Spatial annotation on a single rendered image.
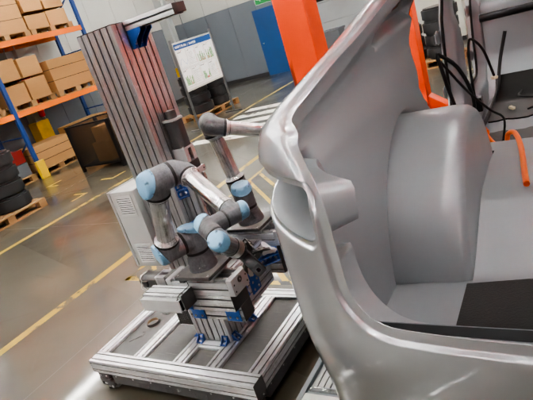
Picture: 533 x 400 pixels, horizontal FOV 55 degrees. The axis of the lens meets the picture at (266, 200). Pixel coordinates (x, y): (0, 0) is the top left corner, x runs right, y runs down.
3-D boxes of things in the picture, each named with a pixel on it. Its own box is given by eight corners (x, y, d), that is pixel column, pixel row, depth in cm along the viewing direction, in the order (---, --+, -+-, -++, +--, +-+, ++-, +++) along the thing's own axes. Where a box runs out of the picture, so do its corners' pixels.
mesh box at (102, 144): (124, 166, 985) (104, 118, 953) (82, 172, 1055) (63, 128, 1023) (153, 150, 1053) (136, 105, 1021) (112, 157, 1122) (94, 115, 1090)
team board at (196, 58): (208, 129, 1089) (177, 37, 1025) (190, 132, 1117) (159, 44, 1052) (243, 109, 1205) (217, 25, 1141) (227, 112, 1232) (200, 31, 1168)
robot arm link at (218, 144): (236, 205, 296) (196, 120, 277) (232, 198, 310) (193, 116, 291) (254, 196, 296) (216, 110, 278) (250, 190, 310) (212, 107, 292)
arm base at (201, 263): (183, 273, 254) (176, 256, 251) (200, 257, 265) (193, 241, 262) (206, 274, 246) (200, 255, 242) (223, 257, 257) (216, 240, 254)
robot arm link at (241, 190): (238, 211, 284) (230, 189, 280) (235, 204, 297) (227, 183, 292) (258, 204, 285) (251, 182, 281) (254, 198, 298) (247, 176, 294)
